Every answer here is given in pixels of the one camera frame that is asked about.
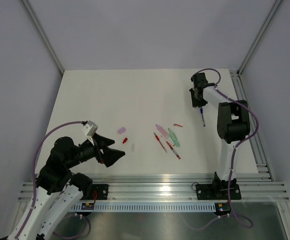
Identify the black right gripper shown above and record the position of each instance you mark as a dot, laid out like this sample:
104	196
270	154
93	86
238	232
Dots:
195	103

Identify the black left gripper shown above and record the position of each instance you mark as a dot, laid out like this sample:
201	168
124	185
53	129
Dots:
110	155

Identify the blue grip gel pen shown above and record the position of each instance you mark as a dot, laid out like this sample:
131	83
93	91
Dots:
202	116

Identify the red grip gel pen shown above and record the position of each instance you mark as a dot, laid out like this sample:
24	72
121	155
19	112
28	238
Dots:
159	141

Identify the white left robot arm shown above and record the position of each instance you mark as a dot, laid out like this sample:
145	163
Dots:
56	189

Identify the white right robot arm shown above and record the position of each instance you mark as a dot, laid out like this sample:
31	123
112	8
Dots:
233	125

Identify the clear small pen cap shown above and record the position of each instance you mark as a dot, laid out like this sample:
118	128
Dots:
133	147

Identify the red ink clear pen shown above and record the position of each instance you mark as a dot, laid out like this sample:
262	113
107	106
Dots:
173	150

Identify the green highlighter pen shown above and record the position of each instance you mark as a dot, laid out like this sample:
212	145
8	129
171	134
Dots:
174	138

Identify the pink highlighter cap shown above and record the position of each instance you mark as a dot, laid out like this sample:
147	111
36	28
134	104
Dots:
121	130

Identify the left circuit board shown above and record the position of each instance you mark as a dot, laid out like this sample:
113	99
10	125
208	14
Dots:
87	206

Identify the circuit board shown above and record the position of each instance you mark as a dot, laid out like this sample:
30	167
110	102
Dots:
87	206
222	208

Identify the thin white red marker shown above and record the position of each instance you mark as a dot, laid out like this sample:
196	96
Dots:
167	140

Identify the right circuit board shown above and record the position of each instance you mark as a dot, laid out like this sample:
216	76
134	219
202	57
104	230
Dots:
222	208

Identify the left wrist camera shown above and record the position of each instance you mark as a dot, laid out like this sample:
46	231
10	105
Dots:
89	128

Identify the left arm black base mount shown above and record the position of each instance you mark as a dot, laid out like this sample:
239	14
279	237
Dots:
96	192

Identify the white slotted cable duct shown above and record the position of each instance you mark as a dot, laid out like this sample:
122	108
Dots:
148	207

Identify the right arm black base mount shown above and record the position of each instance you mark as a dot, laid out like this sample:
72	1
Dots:
207	192

